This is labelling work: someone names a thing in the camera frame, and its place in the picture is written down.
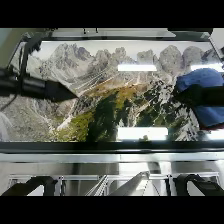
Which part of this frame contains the blue garment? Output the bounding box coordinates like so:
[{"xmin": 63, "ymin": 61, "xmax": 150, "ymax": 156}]
[{"xmin": 174, "ymin": 67, "xmax": 224, "ymax": 129}]

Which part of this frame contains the silver frame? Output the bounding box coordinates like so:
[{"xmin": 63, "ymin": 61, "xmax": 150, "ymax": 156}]
[{"xmin": 0, "ymin": 151, "xmax": 224, "ymax": 197}]

